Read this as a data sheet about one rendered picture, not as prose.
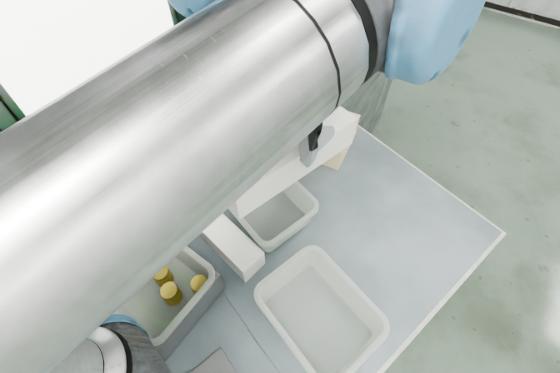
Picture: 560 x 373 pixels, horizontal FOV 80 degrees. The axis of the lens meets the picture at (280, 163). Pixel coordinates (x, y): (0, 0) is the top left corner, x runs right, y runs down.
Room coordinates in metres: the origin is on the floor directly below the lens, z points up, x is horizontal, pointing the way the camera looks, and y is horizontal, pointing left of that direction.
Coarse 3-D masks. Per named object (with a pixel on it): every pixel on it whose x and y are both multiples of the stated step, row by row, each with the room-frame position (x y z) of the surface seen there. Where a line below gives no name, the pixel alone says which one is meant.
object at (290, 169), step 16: (336, 112) 0.41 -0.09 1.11; (336, 128) 0.37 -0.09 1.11; (352, 128) 0.39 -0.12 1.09; (336, 144) 0.37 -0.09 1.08; (288, 160) 0.31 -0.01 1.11; (320, 160) 0.35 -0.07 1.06; (272, 176) 0.29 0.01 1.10; (288, 176) 0.31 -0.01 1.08; (256, 192) 0.27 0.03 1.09; (272, 192) 0.29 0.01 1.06; (240, 208) 0.25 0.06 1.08
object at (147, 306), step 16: (176, 256) 0.31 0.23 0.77; (192, 256) 0.28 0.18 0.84; (176, 272) 0.27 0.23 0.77; (192, 272) 0.27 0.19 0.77; (208, 272) 0.25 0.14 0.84; (144, 288) 0.24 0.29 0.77; (160, 288) 0.24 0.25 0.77; (208, 288) 0.22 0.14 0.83; (128, 304) 0.21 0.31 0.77; (144, 304) 0.21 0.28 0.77; (160, 304) 0.21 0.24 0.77; (192, 304) 0.19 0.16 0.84; (144, 320) 0.18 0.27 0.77; (160, 320) 0.18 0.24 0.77; (176, 320) 0.16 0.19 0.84; (160, 336) 0.13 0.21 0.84
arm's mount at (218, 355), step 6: (216, 354) 0.12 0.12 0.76; (222, 354) 0.12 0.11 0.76; (210, 360) 0.11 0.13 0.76; (216, 360) 0.11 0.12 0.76; (222, 360) 0.11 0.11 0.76; (228, 360) 0.11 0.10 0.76; (198, 366) 0.10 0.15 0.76; (204, 366) 0.10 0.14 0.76; (210, 366) 0.10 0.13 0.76; (216, 366) 0.10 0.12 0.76; (222, 366) 0.10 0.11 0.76; (228, 366) 0.10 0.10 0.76; (192, 372) 0.09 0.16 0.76; (198, 372) 0.09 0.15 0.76; (204, 372) 0.09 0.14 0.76; (210, 372) 0.09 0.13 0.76; (216, 372) 0.09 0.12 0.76; (222, 372) 0.09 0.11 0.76; (228, 372) 0.09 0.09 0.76; (234, 372) 0.09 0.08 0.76
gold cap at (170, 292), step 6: (168, 282) 0.24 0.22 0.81; (162, 288) 0.22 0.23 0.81; (168, 288) 0.22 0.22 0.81; (174, 288) 0.22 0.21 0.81; (162, 294) 0.21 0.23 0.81; (168, 294) 0.21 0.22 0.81; (174, 294) 0.21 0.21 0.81; (180, 294) 0.22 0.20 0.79; (168, 300) 0.21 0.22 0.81; (174, 300) 0.21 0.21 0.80; (180, 300) 0.21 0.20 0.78
